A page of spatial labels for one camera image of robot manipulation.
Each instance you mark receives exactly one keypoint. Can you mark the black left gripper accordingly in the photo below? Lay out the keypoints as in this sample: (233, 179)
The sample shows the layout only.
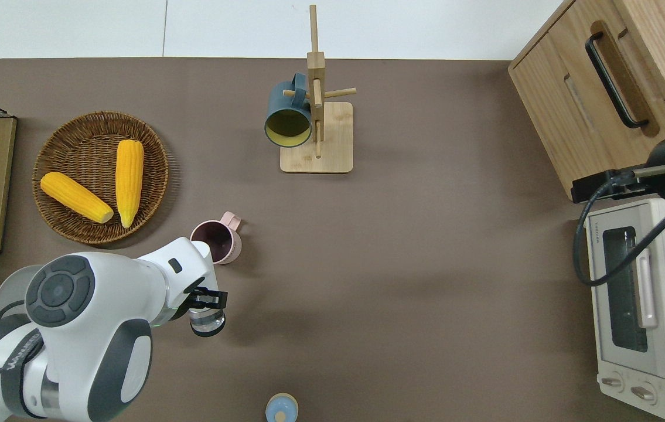
(187, 305)

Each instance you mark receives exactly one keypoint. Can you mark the pink mug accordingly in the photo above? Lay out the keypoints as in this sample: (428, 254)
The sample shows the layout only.
(229, 243)

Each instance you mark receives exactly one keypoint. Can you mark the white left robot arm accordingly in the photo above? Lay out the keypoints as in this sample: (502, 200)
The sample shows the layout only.
(109, 305)

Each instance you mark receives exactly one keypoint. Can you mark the wooden cabinet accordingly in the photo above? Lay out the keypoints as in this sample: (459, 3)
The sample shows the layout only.
(590, 117)

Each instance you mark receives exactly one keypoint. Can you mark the blue bell on wooden base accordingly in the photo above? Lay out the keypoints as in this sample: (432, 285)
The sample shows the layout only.
(281, 408)

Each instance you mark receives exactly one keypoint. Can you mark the yellow corn cob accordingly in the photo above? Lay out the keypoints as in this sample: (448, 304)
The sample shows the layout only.
(74, 196)
(129, 181)

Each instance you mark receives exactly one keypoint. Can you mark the brown table mat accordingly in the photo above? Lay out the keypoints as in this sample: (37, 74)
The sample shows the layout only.
(396, 281)

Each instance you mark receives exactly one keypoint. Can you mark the wooden mug tree stand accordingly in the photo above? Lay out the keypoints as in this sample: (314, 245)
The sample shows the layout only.
(335, 135)

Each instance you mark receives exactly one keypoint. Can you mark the grey plate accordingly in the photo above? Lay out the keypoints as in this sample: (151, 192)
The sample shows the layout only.
(13, 287)

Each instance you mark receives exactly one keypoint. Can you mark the brown woven wicker tray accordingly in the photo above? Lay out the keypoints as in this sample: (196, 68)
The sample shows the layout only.
(92, 135)

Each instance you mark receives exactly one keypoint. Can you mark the dark mug with yellow inside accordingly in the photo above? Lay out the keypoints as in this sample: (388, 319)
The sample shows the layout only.
(285, 97)

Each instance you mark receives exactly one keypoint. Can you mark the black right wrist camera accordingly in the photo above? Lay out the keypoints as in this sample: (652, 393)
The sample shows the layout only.
(587, 187)

